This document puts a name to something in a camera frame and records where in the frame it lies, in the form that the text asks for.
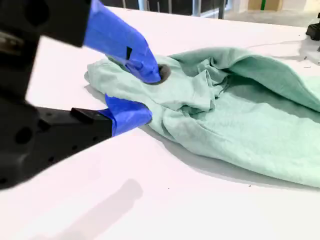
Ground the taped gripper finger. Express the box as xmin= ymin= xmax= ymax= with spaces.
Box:
xmin=24 ymin=0 xmax=173 ymax=85
xmin=14 ymin=93 xmax=153 ymax=179

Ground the pale green T-shirt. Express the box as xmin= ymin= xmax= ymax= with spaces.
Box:
xmin=83 ymin=46 xmax=320 ymax=189

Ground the brown cardboard box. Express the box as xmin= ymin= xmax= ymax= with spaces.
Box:
xmin=248 ymin=0 xmax=284 ymax=12

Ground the grey metal post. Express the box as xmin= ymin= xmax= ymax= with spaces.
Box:
xmin=218 ymin=0 xmax=226 ymax=20

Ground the thin white wire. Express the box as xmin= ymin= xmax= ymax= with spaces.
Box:
xmin=246 ymin=39 xmax=305 ymax=50

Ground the black camera stalk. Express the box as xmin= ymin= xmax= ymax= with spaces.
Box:
xmin=305 ymin=18 xmax=320 ymax=42

